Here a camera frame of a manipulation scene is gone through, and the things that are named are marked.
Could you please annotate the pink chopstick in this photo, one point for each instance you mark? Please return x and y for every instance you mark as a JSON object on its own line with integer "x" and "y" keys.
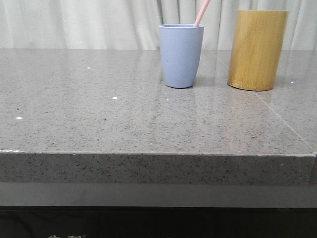
{"x": 201, "y": 12}

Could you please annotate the bamboo cylinder holder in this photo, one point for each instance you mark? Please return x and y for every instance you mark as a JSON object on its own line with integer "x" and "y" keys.
{"x": 256, "y": 49}

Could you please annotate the dark cabinet below counter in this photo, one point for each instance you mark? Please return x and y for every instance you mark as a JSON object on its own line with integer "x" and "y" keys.
{"x": 150, "y": 222}

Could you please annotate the white curtain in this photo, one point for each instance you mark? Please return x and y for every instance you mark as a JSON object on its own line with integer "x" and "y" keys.
{"x": 134, "y": 24}

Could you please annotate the blue plastic cup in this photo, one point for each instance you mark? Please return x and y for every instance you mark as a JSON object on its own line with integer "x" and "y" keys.
{"x": 180, "y": 50}

